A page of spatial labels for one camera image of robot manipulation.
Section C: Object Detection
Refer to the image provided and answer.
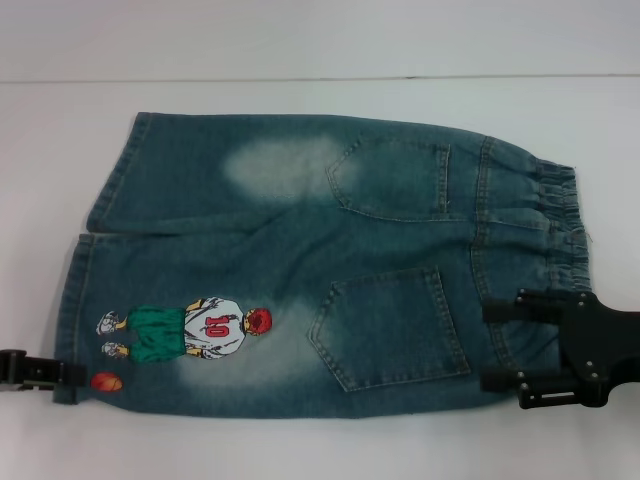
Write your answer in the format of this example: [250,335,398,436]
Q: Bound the blue denim shorts with print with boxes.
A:
[52,110,595,419]

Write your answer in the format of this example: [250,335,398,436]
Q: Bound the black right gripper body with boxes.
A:
[562,292,640,414]

